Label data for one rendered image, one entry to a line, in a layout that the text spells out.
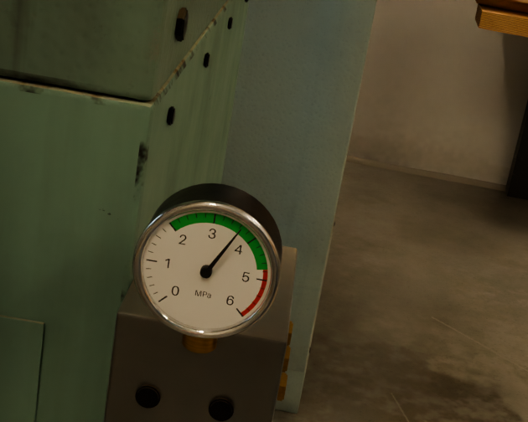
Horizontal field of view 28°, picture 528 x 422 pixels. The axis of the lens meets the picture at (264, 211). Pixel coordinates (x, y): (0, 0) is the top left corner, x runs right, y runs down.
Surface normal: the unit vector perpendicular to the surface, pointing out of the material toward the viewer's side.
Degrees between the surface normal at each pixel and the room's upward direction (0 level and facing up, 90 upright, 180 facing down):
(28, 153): 90
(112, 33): 90
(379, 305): 0
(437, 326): 0
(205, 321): 90
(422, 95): 90
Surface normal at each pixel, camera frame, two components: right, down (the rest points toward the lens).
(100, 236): -0.07, 0.33
